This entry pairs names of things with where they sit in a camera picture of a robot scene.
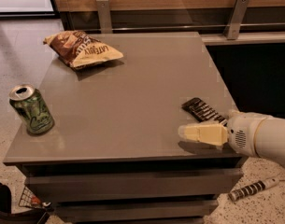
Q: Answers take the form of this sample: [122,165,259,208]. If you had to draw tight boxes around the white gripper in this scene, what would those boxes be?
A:
[178,109,273,157]

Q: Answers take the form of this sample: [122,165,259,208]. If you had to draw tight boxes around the black rxbar chocolate bar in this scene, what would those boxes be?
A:
[181,97,227,126]

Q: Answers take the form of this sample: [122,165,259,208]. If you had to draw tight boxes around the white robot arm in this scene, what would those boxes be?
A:
[178,111,285,168]

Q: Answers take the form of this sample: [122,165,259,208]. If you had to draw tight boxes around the brown chip bag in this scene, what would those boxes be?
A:
[43,31,123,70]

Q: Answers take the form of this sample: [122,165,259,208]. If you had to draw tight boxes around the striped white black tool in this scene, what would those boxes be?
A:
[228,177,279,202]

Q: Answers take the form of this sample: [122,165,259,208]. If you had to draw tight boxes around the grey drawer cabinet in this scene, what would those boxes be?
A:
[5,33,244,224]

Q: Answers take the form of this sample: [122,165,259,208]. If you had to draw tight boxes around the green soda can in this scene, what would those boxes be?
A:
[8,84,54,134]

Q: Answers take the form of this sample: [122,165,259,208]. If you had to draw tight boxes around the black curved object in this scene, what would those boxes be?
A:
[0,183,50,224]

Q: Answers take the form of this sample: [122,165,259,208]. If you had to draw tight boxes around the right metal bracket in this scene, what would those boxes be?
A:
[223,0,249,40]

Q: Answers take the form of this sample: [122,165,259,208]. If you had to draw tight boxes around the metal bracket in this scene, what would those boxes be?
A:
[96,0,113,34]
[223,0,249,40]

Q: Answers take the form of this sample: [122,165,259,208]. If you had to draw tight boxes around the left metal bracket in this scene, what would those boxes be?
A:
[96,0,113,34]

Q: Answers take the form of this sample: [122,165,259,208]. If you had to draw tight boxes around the black wire basket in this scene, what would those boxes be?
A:
[19,187,52,210]

